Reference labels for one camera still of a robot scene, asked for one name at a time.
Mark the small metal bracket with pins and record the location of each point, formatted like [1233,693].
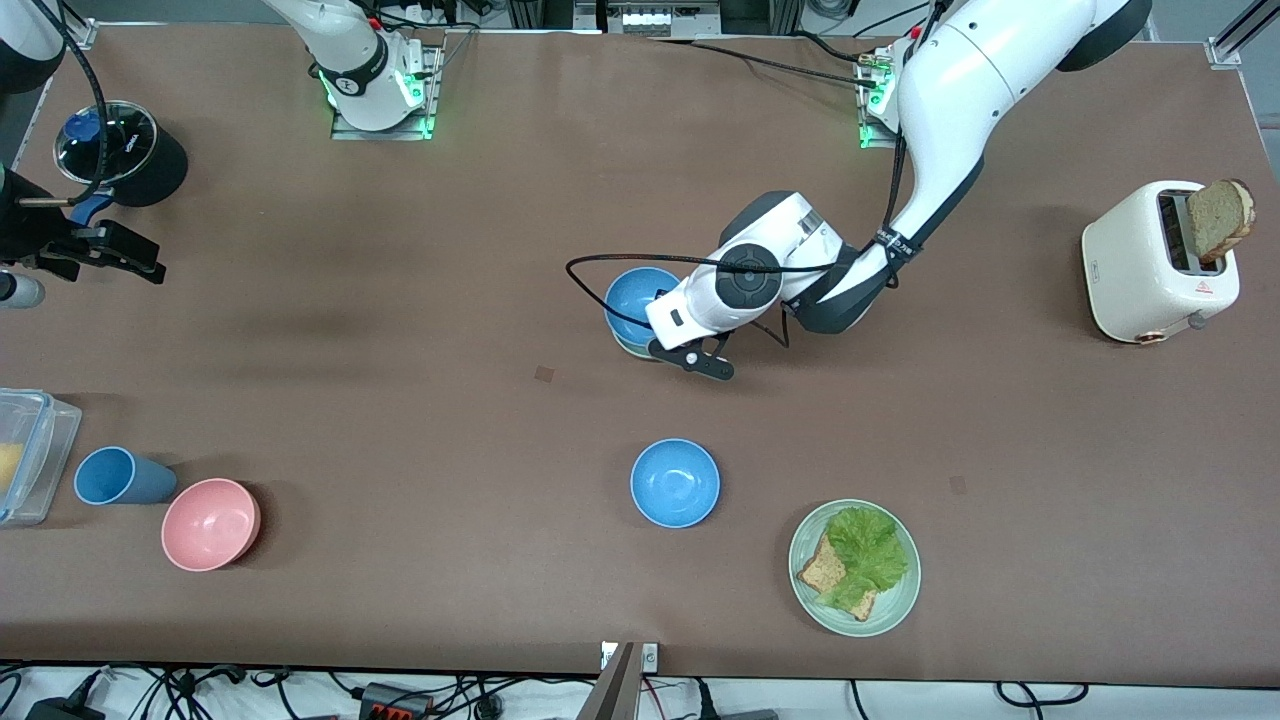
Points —
[650,657]

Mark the red black connector block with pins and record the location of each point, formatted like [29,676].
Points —
[395,705]

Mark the glass lid blue knob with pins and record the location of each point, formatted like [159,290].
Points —
[120,150]

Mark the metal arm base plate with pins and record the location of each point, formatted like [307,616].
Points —
[345,133]
[872,143]

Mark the grey electronics box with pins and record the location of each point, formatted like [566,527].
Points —
[650,18]

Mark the grey metal pole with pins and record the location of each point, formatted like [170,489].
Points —
[615,690]

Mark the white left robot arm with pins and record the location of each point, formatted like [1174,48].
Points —
[960,80]

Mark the brown bread slice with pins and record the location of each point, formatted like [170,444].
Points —
[822,575]
[1215,220]

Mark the green lettuce leaf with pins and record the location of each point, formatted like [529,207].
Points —
[865,550]

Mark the aluminium frame profile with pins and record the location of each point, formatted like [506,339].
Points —
[75,30]
[1240,35]

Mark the blue plastic cup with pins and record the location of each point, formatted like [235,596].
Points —
[105,475]

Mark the black power adapter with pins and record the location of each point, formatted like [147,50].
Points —
[60,712]

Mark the pale green plate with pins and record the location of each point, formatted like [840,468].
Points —
[890,612]

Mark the cream white toaster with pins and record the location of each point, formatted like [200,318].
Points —
[1130,260]

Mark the clear plastic food container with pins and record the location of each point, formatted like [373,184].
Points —
[45,450]

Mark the blue plastic bowl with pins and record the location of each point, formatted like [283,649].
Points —
[630,300]
[675,483]

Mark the yellow food piece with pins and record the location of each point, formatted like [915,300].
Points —
[8,468]

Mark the green plastic bowl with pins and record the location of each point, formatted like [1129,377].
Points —
[630,349]

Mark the pink plastic bowl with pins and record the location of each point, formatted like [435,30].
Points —
[210,525]

